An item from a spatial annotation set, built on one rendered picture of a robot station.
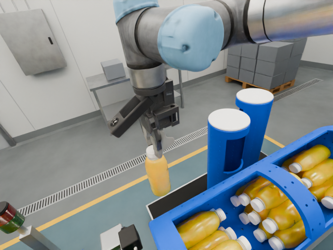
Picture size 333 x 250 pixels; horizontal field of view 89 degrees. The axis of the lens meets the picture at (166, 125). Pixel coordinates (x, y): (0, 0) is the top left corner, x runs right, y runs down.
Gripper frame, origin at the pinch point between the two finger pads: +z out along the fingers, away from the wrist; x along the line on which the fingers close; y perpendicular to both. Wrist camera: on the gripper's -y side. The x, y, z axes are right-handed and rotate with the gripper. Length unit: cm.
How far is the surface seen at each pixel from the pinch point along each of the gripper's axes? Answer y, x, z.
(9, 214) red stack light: -47, 20, 18
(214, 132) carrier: 56, 30, 43
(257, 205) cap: 23.7, -21.4, 22.0
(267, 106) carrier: 109, 28, 42
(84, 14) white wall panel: 41, 320, -20
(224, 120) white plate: 66, 32, 38
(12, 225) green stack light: -49, 18, 22
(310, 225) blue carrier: 29.9, -33.3, 20.6
